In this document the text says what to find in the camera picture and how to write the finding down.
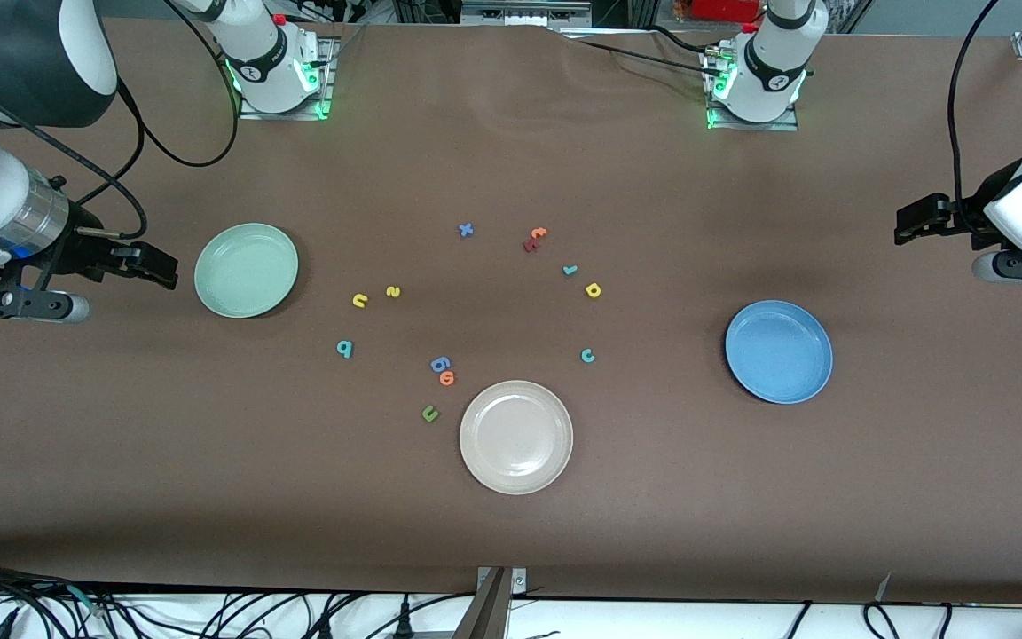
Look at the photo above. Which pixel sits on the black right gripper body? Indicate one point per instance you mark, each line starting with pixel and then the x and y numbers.
pixel 85 251

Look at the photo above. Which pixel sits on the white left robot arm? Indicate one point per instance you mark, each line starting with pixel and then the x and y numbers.
pixel 773 62

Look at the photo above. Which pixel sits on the grey metal device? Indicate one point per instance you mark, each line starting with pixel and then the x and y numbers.
pixel 524 12

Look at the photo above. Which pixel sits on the blue plate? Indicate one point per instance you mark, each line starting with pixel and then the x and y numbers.
pixel 778 352

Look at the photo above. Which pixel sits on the green plate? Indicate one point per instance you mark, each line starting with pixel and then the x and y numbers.
pixel 246 271

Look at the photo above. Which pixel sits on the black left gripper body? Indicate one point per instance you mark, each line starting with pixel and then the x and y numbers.
pixel 963 218

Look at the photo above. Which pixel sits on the red box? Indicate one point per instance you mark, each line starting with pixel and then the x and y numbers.
pixel 724 9

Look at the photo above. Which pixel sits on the beige plate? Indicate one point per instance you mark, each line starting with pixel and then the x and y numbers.
pixel 516 437

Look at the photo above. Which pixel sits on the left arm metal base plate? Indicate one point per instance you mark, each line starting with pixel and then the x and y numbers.
pixel 786 125

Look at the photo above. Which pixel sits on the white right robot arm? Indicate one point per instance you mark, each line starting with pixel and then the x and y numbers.
pixel 32 53

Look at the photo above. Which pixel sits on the brown table cover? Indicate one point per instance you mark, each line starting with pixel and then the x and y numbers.
pixel 653 515

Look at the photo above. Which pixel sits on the aluminium profile post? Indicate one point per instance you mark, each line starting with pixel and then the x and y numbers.
pixel 489 612

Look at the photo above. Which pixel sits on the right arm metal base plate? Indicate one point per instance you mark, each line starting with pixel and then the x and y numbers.
pixel 327 89

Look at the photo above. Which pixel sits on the blue letter g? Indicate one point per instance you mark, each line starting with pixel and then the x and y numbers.
pixel 440 364

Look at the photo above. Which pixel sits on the black power plug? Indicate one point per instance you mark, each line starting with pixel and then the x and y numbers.
pixel 404 621

